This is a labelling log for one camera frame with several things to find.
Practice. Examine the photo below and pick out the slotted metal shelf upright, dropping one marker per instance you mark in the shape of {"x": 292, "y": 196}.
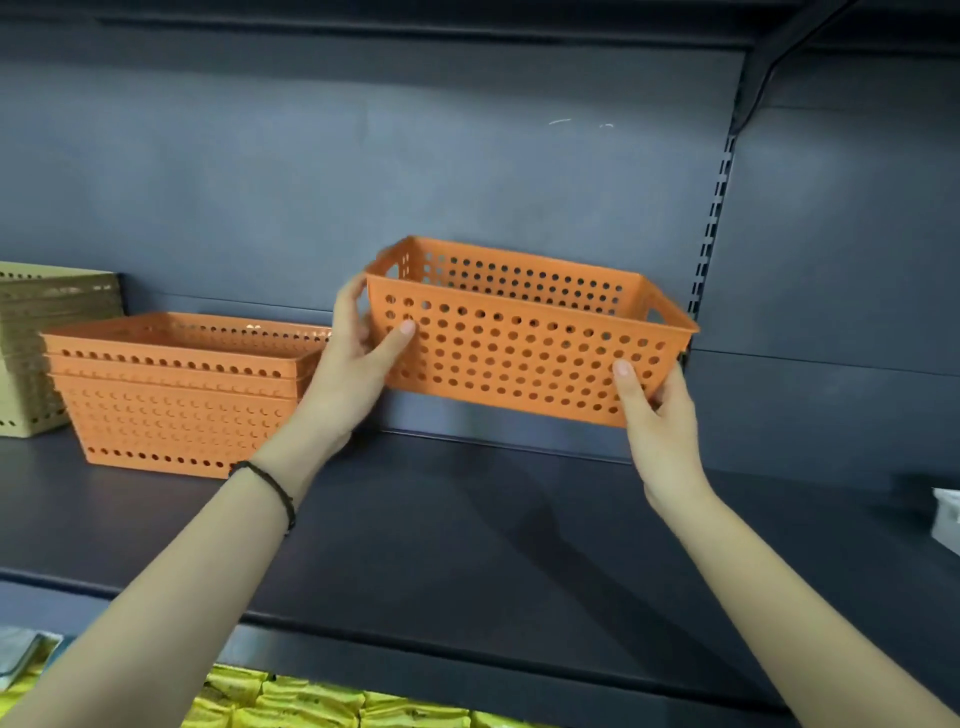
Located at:
{"x": 711, "y": 225}

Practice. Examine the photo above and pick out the orange perforated plastic basket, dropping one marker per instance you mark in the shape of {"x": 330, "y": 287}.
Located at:
{"x": 525, "y": 352}
{"x": 172, "y": 435}
{"x": 172, "y": 384}
{"x": 180, "y": 341}

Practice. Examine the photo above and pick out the person's right forearm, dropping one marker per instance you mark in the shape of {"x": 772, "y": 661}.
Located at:
{"x": 780, "y": 615}

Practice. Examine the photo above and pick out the person's right thumb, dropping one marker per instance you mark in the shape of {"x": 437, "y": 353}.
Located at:
{"x": 628, "y": 391}

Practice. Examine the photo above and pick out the person's left hand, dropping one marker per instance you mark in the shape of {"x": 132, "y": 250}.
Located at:
{"x": 341, "y": 397}

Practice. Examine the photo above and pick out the row of yellow packets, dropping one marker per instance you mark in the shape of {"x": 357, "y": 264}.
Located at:
{"x": 300, "y": 701}

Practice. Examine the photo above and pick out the person's left thumb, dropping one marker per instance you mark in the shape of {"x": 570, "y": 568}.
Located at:
{"x": 394, "y": 346}

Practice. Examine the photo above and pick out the black braided wristband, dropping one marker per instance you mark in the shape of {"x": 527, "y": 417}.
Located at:
{"x": 271, "y": 487}

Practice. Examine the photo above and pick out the person's left forearm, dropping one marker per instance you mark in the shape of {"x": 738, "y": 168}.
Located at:
{"x": 172, "y": 600}

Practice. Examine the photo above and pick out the dark metal shelf bracket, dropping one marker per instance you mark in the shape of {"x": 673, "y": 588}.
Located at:
{"x": 772, "y": 56}

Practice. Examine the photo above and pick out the stack of beige perforated baskets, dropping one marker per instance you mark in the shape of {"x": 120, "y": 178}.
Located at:
{"x": 37, "y": 330}

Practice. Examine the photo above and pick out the dark grey metal shelf board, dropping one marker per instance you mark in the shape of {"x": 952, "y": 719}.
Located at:
{"x": 480, "y": 540}

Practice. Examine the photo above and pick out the white plastic item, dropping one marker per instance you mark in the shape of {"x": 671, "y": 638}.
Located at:
{"x": 948, "y": 521}

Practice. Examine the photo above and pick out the dark grey overhead shelf board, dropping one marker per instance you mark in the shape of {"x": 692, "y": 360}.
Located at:
{"x": 375, "y": 22}

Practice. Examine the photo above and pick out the person's right hand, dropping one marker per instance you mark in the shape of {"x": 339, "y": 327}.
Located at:
{"x": 664, "y": 450}

